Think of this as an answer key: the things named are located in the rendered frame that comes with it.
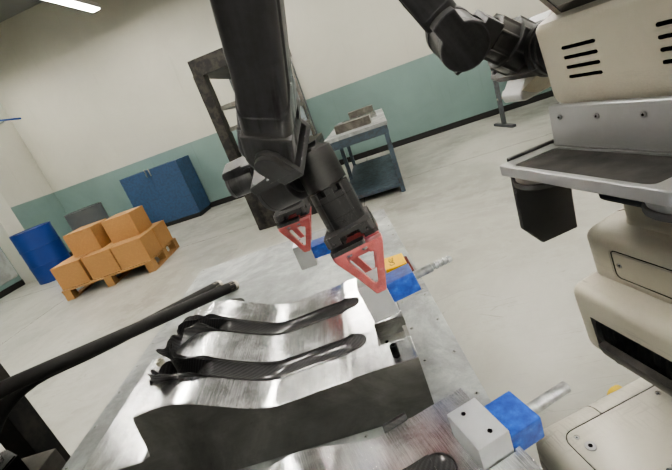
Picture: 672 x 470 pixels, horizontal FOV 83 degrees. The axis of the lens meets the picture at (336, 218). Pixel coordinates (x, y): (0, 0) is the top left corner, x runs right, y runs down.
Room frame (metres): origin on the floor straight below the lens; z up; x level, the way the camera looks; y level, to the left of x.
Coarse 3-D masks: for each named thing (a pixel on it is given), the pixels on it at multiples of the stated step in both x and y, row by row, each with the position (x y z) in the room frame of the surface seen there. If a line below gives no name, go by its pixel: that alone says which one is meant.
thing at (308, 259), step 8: (304, 240) 0.76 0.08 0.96; (312, 240) 0.78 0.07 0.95; (320, 240) 0.76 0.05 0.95; (296, 248) 0.74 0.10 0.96; (312, 248) 0.74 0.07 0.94; (320, 248) 0.74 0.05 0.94; (296, 256) 0.74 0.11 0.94; (304, 256) 0.74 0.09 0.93; (312, 256) 0.74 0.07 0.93; (320, 256) 0.74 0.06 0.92; (304, 264) 0.74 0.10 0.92; (312, 264) 0.74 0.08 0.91
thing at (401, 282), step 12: (408, 264) 0.48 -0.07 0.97; (432, 264) 0.46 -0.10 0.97; (372, 276) 0.46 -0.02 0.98; (396, 276) 0.45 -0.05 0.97; (408, 276) 0.44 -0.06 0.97; (420, 276) 0.46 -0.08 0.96; (360, 288) 0.45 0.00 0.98; (396, 288) 0.44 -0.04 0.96; (408, 288) 0.44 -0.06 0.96; (420, 288) 0.44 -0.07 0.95; (372, 300) 0.44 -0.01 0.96; (384, 300) 0.44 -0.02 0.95; (396, 300) 0.44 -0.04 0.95; (372, 312) 0.44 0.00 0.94; (384, 312) 0.44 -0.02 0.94; (396, 312) 0.44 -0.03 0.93
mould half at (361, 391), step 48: (336, 288) 0.65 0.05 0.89; (192, 336) 0.57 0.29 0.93; (240, 336) 0.56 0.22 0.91; (288, 336) 0.55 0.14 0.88; (336, 336) 0.50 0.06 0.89; (144, 384) 0.60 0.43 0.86; (192, 384) 0.45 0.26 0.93; (240, 384) 0.45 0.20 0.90; (288, 384) 0.44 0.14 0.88; (336, 384) 0.40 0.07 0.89; (384, 384) 0.40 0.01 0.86; (144, 432) 0.42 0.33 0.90; (192, 432) 0.41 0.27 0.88; (240, 432) 0.41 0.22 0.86; (288, 432) 0.41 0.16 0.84; (336, 432) 0.40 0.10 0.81
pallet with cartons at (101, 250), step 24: (120, 216) 4.71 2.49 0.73; (144, 216) 4.98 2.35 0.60; (72, 240) 4.71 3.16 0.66; (96, 240) 4.69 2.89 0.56; (120, 240) 4.72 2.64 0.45; (144, 240) 4.54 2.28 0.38; (168, 240) 5.06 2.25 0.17; (72, 264) 4.51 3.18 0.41; (96, 264) 4.50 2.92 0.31; (120, 264) 4.48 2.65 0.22; (144, 264) 4.43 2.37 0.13; (72, 288) 4.49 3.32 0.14
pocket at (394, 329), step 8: (392, 320) 0.49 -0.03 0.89; (400, 320) 0.48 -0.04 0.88; (376, 328) 0.49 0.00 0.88; (384, 328) 0.49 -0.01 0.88; (392, 328) 0.49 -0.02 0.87; (400, 328) 0.49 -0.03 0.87; (384, 336) 0.49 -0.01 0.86; (392, 336) 0.48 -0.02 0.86; (400, 336) 0.48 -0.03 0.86; (384, 344) 0.47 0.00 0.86
